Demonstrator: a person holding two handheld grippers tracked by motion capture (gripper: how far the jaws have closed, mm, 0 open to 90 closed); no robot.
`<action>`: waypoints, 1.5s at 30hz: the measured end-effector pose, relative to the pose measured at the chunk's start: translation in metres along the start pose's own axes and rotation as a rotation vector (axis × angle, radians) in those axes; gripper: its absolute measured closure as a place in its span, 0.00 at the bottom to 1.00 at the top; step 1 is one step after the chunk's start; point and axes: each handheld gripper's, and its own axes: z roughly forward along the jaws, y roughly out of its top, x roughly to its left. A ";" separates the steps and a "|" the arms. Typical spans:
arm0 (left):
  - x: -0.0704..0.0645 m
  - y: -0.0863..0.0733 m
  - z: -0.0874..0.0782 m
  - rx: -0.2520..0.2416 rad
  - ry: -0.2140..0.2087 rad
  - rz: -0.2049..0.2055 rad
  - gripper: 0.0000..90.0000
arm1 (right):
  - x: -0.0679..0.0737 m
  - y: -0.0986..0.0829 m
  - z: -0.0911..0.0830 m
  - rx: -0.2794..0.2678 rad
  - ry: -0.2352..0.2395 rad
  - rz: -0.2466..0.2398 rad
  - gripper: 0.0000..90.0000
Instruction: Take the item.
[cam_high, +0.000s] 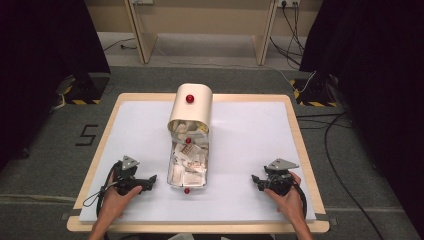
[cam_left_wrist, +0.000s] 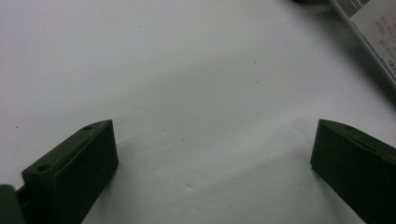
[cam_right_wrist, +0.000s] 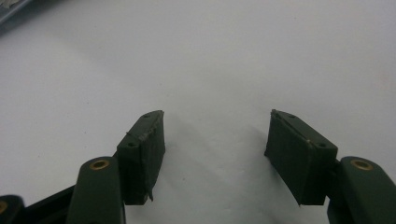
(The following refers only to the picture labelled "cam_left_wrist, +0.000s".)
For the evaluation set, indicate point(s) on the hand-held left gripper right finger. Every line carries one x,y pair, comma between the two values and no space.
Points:
355,168

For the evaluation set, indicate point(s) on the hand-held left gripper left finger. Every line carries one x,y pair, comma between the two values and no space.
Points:
77,174

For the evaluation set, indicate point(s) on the white box with printed label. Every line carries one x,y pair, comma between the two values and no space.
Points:
378,28

